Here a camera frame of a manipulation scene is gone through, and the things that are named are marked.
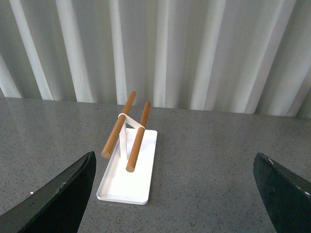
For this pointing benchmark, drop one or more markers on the right wooden rack rod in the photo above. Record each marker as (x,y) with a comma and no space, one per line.
(138,139)

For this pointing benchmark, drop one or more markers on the wooden rack rod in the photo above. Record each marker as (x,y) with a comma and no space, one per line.
(111,142)
(138,139)

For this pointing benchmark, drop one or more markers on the white towel rack stand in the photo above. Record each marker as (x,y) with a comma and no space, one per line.
(119,185)

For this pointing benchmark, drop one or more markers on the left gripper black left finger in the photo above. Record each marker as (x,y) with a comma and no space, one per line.
(57,207)

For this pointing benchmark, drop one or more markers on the white pleated curtain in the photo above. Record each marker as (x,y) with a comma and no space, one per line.
(241,56)

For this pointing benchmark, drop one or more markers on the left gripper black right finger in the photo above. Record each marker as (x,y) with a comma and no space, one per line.
(286,196)

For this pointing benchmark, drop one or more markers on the left wooden rack rod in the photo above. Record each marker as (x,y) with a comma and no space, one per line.
(111,142)

